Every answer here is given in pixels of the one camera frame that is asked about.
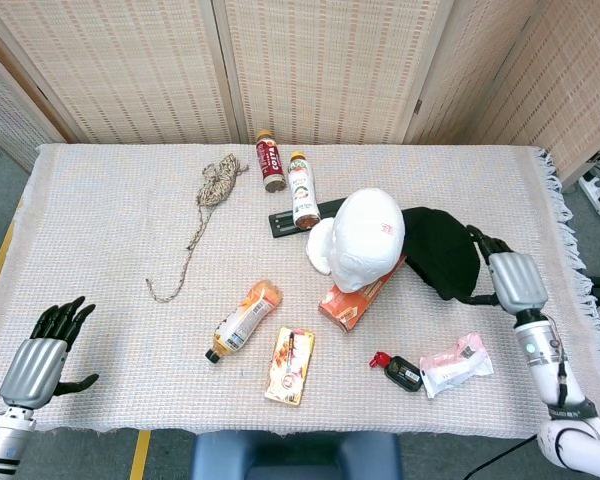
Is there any black floor cable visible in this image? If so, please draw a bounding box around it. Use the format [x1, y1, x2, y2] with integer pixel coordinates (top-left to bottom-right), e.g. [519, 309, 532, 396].
[459, 433, 540, 480]

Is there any black flat bar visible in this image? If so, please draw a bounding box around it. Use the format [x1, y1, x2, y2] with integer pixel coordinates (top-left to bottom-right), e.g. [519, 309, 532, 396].
[267, 197, 349, 239]

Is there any orange juice bottle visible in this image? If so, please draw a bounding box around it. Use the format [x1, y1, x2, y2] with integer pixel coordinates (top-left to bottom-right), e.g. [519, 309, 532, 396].
[204, 279, 284, 364]

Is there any beige braided rope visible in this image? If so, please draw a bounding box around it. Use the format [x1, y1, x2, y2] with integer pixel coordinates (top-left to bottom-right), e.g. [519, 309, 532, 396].
[145, 153, 250, 304]

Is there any yellow snack packet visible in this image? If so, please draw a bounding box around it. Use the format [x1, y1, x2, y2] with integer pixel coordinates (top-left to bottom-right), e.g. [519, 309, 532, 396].
[264, 326, 316, 407]

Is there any white label drink bottle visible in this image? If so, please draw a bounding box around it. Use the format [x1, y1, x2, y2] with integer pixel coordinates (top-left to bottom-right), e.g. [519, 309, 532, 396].
[287, 151, 322, 231]

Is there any red label drink bottle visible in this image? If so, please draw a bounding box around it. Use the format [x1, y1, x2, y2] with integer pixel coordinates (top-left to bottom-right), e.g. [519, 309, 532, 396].
[255, 128, 287, 193]

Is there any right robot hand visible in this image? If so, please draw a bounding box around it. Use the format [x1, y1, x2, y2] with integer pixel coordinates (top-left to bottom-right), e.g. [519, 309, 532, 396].
[457, 224, 550, 315]

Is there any black sauce bottle red cap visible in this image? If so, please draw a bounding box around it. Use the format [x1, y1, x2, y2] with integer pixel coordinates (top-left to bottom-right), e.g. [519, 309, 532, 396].
[368, 351, 423, 394]

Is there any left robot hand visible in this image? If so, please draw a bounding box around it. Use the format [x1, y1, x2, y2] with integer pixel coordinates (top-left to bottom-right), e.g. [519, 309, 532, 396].
[0, 295, 101, 412]

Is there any white foam mannequin head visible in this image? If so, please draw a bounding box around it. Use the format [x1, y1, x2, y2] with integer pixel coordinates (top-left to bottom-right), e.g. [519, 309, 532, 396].
[307, 187, 407, 294]

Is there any beige woven folding screen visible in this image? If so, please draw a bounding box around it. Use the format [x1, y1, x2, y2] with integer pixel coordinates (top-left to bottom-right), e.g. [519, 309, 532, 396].
[0, 0, 600, 186]

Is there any orange cardboard box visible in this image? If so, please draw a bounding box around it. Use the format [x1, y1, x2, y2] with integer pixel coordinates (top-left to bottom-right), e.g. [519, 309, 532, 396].
[317, 253, 409, 333]

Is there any pink white plastic packet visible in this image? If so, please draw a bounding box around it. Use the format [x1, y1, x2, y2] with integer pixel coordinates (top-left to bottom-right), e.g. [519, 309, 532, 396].
[419, 331, 495, 400]

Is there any white woven tablecloth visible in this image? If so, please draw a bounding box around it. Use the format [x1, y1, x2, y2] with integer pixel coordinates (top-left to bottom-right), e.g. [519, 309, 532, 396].
[0, 143, 600, 441]

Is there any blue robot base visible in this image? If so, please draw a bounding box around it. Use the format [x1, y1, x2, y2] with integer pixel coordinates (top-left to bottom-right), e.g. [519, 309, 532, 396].
[189, 430, 404, 480]

